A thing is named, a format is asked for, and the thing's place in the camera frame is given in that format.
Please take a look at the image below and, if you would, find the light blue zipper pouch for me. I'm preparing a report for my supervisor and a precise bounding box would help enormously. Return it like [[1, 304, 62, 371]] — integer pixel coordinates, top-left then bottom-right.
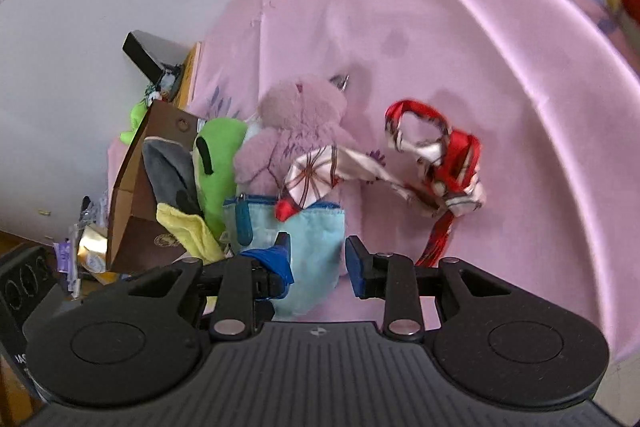
[[224, 194, 345, 321]]

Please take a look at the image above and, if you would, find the red white patterned scarf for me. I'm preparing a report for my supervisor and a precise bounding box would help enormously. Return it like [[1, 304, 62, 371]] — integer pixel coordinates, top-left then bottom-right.
[[274, 98, 486, 268]]

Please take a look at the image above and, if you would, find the green plush toy with face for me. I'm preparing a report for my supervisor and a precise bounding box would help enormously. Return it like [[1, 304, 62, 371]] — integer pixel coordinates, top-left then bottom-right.
[[192, 117, 247, 239]]

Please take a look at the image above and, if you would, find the yellow cloth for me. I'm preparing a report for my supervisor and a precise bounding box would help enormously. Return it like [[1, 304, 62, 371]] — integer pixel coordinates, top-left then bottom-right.
[[156, 202, 224, 265]]

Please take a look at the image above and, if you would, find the brown cardboard box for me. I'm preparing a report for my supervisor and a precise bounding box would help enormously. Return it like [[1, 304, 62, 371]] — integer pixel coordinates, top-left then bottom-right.
[[106, 101, 198, 274]]

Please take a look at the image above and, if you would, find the grey cloth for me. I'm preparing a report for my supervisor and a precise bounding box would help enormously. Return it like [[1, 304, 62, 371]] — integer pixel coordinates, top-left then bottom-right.
[[142, 136, 202, 216]]

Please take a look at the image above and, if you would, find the yellow tissue pack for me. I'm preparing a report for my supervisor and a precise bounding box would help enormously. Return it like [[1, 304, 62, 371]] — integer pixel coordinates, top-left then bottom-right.
[[77, 225, 118, 285]]

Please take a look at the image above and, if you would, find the pink plush bear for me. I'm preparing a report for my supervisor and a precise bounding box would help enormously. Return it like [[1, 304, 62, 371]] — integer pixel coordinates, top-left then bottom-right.
[[233, 77, 356, 196]]

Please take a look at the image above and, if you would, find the lime green plush toy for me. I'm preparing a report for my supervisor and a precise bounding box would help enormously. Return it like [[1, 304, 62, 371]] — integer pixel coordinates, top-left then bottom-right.
[[119, 100, 148, 145]]

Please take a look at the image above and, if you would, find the black speaker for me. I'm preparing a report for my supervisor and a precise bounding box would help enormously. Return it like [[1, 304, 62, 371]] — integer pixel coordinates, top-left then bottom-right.
[[0, 246, 58, 364]]

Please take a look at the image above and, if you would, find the yellow cardboard box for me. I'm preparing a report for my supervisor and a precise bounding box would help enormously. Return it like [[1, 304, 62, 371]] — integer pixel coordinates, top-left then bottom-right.
[[172, 42, 202, 110]]

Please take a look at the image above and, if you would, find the black rectangular box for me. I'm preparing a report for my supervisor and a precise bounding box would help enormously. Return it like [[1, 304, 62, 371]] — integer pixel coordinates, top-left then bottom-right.
[[122, 30, 190, 84]]

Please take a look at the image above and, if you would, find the pink floral bed sheet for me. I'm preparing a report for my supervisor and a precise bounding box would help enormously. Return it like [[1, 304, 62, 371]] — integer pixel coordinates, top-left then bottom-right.
[[106, 0, 640, 363]]

